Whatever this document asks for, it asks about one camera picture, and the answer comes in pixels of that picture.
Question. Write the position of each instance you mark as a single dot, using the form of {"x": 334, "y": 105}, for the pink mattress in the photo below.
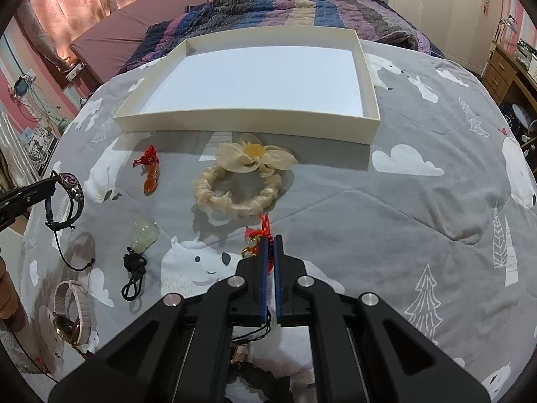
{"x": 113, "y": 37}

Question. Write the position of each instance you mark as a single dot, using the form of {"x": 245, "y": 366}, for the white wardrobe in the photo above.
{"x": 432, "y": 16}

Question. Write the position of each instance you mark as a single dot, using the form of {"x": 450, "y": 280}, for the cream scrunchie with flower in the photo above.
{"x": 209, "y": 193}

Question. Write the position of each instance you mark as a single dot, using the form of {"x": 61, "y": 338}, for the white power strip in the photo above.
{"x": 74, "y": 72}

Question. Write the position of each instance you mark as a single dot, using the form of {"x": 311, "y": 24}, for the floral patterned cloth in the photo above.
{"x": 37, "y": 147}

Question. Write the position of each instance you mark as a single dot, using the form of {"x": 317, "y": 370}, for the wall socket with plugs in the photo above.
{"x": 24, "y": 84}

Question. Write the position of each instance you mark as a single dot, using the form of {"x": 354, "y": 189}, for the pale green jade pendant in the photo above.
{"x": 144, "y": 233}

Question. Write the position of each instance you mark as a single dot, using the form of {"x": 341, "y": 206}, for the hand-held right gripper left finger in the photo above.
{"x": 265, "y": 268}

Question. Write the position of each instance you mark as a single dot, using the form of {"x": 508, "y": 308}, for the black scrunchie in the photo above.
{"x": 260, "y": 382}

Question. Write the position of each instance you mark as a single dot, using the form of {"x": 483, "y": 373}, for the white shallow cardboard box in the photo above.
{"x": 268, "y": 75}

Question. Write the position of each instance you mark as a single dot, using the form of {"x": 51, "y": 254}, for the pink curtain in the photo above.
{"x": 63, "y": 4}

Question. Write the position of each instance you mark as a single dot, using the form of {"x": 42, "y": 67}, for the striped purple blue quilt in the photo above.
{"x": 293, "y": 8}

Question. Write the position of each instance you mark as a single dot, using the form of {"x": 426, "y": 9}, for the silver desk lamp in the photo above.
{"x": 507, "y": 23}

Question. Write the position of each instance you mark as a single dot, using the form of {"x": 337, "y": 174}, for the wooden desk with drawers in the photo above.
{"x": 499, "y": 71}

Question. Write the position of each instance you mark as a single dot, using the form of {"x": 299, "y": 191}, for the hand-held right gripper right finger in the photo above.
{"x": 277, "y": 268}

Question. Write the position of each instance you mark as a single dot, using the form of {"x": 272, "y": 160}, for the person's left hand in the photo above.
{"x": 6, "y": 294}

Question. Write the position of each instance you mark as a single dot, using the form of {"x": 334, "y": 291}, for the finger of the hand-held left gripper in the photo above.
{"x": 37, "y": 189}
{"x": 12, "y": 218}

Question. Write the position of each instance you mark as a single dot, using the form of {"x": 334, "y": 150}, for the white round object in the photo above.
{"x": 518, "y": 117}

